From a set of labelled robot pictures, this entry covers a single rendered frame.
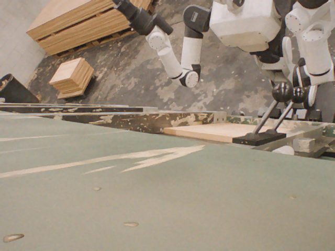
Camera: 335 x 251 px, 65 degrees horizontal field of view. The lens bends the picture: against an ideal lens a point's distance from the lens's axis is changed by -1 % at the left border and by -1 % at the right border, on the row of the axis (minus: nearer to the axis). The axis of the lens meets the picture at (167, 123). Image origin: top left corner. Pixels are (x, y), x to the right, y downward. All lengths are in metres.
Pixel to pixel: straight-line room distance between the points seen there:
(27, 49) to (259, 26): 6.12
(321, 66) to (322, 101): 1.26
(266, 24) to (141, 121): 0.59
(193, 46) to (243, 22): 0.26
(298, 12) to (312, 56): 0.17
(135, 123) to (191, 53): 0.55
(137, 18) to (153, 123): 0.43
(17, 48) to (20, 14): 0.79
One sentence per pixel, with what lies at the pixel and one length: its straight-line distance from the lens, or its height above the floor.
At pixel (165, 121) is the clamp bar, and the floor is 1.29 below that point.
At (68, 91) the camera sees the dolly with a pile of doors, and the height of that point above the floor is 0.16.
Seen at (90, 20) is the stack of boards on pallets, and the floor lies 0.50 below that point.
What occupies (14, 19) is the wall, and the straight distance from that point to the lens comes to 6.92.
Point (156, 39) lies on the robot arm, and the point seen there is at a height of 1.41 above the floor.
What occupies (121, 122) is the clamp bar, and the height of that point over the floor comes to 1.46.
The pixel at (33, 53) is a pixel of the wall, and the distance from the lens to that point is 6.89.
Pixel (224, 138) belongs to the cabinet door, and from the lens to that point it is 0.80.
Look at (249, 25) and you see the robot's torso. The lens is 1.11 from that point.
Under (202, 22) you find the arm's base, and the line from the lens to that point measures 1.23.
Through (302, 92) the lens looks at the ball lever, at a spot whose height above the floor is 1.44.
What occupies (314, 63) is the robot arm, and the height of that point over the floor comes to 1.24.
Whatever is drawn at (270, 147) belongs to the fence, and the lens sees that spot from 0.58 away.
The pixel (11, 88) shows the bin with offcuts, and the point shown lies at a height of 0.54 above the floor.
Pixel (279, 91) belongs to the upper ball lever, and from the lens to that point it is 0.51.
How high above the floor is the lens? 1.92
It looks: 43 degrees down
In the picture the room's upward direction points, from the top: 41 degrees counter-clockwise
